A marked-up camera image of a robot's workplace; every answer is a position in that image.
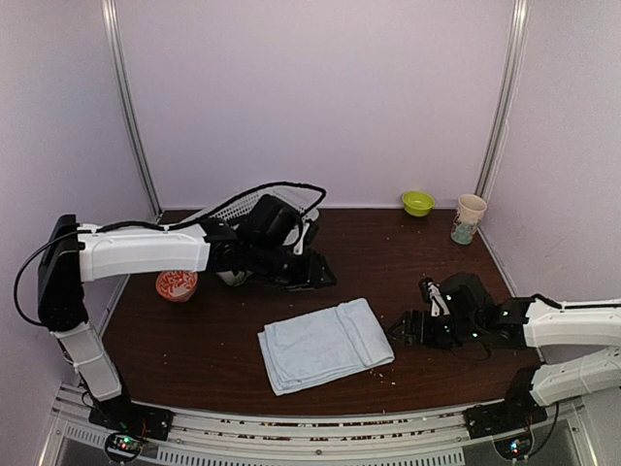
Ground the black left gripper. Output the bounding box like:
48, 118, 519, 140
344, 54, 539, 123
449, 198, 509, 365
248, 239, 337, 293

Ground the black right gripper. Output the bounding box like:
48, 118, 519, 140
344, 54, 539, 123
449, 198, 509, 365
387, 312, 481, 351

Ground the white perforated plastic basket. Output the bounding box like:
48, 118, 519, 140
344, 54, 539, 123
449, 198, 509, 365
159, 186, 321, 287

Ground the light blue towel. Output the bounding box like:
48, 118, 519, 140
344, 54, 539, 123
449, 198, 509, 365
257, 298, 395, 396

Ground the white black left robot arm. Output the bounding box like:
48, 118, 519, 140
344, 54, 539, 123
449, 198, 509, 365
38, 214, 337, 432

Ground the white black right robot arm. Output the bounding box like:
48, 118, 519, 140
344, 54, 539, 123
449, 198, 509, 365
386, 292, 620, 429

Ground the red patterned bowl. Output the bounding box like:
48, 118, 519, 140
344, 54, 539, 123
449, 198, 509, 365
155, 271, 198, 303

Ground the floral ceramic cup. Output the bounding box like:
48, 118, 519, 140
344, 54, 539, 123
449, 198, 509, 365
450, 194, 488, 246

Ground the right circuit board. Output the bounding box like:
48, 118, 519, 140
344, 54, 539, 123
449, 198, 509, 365
494, 434, 534, 461

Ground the circuit board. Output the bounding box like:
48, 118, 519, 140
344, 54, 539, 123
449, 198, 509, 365
104, 432, 145, 463
494, 434, 534, 461

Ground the small green bowl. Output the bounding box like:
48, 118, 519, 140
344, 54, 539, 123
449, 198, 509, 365
402, 191, 435, 217

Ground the left circuit board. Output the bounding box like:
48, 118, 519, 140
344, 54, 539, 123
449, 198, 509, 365
104, 432, 145, 463

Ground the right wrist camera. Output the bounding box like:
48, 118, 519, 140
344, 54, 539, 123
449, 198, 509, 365
418, 272, 495, 317

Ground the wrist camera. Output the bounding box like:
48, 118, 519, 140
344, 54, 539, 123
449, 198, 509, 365
418, 272, 495, 317
236, 194, 318, 255

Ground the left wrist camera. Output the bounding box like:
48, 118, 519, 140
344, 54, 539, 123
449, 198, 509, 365
236, 194, 318, 255

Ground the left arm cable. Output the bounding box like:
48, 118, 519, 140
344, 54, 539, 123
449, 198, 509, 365
13, 182, 327, 326

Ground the left aluminium corner post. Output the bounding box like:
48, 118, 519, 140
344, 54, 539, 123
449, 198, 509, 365
101, 0, 163, 217

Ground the aluminium corner post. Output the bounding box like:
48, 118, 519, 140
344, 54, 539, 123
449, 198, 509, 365
101, 0, 163, 217
475, 0, 530, 201

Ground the right aluminium corner post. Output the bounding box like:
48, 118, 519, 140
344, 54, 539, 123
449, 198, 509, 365
475, 0, 530, 201

